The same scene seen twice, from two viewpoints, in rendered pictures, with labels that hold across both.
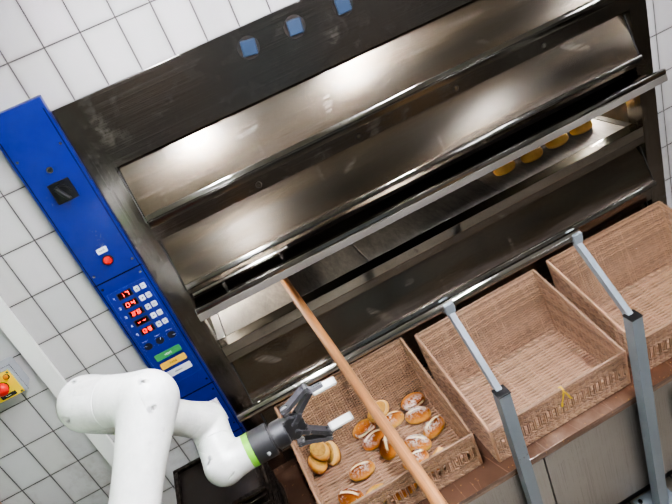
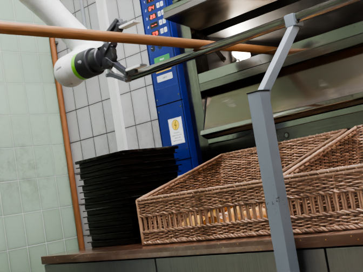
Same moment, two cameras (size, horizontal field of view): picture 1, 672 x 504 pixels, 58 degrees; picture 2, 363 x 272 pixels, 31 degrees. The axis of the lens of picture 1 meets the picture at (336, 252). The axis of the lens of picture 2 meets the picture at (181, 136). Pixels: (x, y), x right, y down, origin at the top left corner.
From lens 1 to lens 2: 2.15 m
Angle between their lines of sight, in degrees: 61
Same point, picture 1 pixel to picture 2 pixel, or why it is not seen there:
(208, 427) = (78, 43)
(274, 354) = (234, 99)
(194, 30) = not seen: outside the picture
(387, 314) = (334, 91)
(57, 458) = (99, 124)
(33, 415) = (96, 83)
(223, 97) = not seen: outside the picture
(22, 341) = (102, 21)
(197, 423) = not seen: hidden behind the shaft
